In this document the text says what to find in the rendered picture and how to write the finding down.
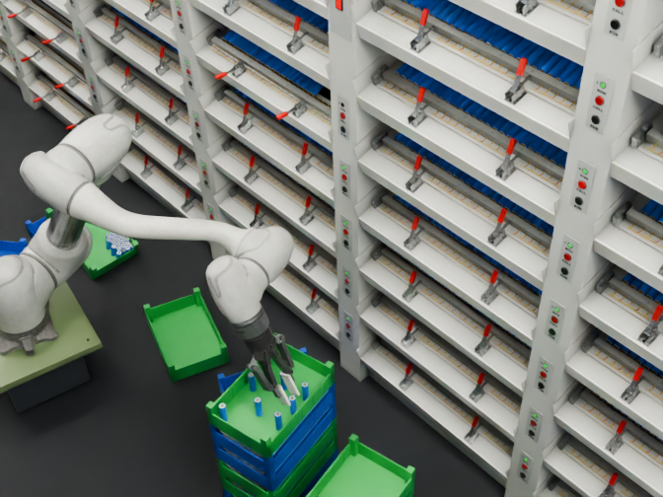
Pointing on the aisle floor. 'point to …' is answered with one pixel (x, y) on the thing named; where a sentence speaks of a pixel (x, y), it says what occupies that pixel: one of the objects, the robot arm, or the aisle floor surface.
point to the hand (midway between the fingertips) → (285, 390)
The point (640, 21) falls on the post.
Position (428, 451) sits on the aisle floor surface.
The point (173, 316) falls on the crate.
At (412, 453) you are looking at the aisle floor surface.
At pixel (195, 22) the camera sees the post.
